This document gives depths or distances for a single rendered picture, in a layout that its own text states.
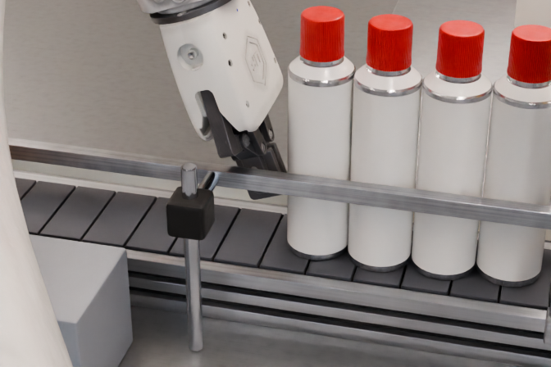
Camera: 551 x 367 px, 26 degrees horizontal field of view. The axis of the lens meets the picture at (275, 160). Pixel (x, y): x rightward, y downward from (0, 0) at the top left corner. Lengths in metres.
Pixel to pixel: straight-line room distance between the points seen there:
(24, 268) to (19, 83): 1.15
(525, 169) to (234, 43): 0.24
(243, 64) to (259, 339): 0.22
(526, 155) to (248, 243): 0.25
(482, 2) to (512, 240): 0.61
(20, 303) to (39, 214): 0.80
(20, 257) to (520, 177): 0.67
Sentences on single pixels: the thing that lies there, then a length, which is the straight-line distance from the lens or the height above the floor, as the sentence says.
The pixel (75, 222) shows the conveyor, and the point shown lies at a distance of 1.03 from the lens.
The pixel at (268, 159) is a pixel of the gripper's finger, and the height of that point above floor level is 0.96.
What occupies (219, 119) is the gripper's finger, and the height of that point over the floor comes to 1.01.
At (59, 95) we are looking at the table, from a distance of 1.38.
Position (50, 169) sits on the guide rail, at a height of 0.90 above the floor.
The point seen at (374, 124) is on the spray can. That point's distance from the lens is 0.89.
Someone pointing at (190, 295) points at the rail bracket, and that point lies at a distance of 0.93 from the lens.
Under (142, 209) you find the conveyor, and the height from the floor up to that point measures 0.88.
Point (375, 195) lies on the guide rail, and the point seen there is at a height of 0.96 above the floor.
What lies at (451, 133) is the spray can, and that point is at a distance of 0.89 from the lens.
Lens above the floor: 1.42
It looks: 29 degrees down
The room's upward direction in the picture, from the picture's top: straight up
